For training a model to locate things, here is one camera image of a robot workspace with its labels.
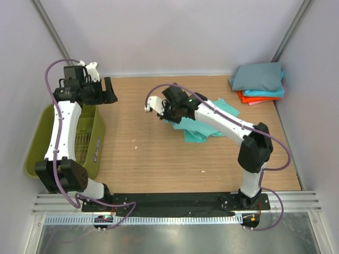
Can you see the teal green t shirt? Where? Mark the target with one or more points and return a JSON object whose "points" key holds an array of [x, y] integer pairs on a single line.
{"points": [[198, 132]]}

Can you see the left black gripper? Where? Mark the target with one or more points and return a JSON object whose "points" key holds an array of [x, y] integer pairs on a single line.
{"points": [[105, 90]]}

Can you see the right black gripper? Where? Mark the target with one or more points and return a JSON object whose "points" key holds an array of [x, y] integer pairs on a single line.
{"points": [[168, 111]]}

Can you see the olive green plastic basket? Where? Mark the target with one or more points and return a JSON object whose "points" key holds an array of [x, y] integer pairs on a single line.
{"points": [[89, 139]]}

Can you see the folded orange t shirt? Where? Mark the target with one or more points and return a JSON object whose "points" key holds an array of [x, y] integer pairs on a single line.
{"points": [[246, 99]]}

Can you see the perforated metal cable tray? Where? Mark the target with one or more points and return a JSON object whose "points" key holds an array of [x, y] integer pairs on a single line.
{"points": [[107, 220]]}

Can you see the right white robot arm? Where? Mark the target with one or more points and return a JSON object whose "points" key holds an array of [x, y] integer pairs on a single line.
{"points": [[255, 148]]}

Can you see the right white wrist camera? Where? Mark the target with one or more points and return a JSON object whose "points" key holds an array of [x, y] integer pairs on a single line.
{"points": [[155, 103]]}

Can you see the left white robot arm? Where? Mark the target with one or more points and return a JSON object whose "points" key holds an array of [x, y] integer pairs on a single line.
{"points": [[59, 172]]}

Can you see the folded grey t shirt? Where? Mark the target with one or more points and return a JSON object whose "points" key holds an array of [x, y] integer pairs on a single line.
{"points": [[257, 76]]}

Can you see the folded pink t shirt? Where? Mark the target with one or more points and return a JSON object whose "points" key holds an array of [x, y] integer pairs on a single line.
{"points": [[258, 102]]}

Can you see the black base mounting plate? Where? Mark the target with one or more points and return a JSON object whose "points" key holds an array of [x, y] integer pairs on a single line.
{"points": [[213, 204]]}

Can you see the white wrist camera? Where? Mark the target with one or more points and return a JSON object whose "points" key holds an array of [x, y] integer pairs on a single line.
{"points": [[91, 70], [155, 103]]}

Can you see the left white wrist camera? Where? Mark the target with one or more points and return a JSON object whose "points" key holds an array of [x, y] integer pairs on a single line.
{"points": [[91, 70]]}

